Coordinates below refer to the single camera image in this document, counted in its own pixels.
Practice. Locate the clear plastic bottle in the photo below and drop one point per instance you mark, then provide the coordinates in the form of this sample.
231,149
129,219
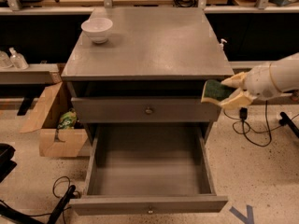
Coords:
5,61

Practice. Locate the clear sanitizer bottle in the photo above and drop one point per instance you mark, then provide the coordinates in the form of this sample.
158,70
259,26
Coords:
18,60

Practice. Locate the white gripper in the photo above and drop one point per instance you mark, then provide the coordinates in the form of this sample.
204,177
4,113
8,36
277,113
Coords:
259,82

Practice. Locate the grey drawer cabinet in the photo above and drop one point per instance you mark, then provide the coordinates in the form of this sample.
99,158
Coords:
155,52

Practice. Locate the grey bench right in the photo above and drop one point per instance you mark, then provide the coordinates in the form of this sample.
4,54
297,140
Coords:
243,65

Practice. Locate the white ceramic bowl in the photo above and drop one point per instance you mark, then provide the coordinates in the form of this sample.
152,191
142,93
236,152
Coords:
97,29

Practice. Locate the grey bench left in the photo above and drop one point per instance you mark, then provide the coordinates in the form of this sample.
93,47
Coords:
39,73

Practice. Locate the green yellow sponge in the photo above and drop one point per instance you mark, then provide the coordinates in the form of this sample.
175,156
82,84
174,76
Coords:
214,92

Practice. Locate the grey bench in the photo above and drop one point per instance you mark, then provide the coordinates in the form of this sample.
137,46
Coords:
39,73
243,65

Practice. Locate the black stand foot right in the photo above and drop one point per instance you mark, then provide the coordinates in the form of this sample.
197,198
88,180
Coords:
285,120

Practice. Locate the green snack bag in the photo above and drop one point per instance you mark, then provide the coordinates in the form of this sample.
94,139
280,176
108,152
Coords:
67,120

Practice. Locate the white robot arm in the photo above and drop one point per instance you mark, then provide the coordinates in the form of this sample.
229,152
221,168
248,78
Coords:
285,74

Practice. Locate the white pump dispenser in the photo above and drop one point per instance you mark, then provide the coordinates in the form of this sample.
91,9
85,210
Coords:
223,43

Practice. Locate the open cardboard box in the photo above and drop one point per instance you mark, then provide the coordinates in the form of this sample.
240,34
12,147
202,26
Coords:
45,117

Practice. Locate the closed grey top drawer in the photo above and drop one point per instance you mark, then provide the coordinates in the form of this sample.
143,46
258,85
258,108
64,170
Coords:
145,109

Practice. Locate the open grey middle drawer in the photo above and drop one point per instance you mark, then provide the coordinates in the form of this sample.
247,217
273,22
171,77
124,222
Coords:
148,169

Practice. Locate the blue tape floor marker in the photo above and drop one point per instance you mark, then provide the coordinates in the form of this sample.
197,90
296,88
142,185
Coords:
247,218

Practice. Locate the black stand base left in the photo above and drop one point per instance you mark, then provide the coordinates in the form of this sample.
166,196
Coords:
19,218

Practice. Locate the black power adapter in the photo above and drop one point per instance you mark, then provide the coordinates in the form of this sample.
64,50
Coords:
243,113

